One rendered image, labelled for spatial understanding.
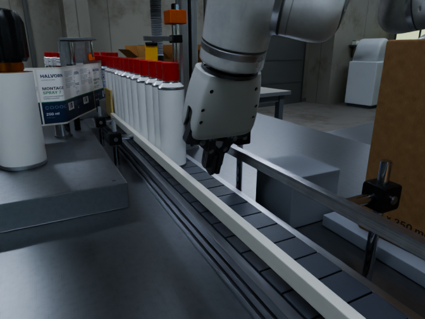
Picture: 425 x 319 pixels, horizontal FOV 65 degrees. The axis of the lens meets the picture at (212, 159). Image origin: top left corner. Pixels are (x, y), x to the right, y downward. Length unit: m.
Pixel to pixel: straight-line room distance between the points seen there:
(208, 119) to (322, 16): 0.18
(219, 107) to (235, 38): 0.09
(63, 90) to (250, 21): 0.67
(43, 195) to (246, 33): 0.41
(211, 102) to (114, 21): 4.94
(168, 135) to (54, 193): 0.23
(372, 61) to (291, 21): 6.88
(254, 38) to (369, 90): 6.85
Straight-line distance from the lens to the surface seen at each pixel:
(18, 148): 0.75
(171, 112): 0.64
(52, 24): 5.13
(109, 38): 5.30
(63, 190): 0.62
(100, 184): 0.63
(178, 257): 0.49
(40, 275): 0.51
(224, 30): 0.40
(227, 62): 0.41
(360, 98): 7.32
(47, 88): 0.97
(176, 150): 0.66
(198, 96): 0.43
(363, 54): 7.36
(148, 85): 0.74
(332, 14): 0.39
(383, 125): 0.50
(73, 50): 1.22
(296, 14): 0.39
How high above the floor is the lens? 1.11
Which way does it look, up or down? 18 degrees down
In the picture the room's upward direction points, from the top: straight up
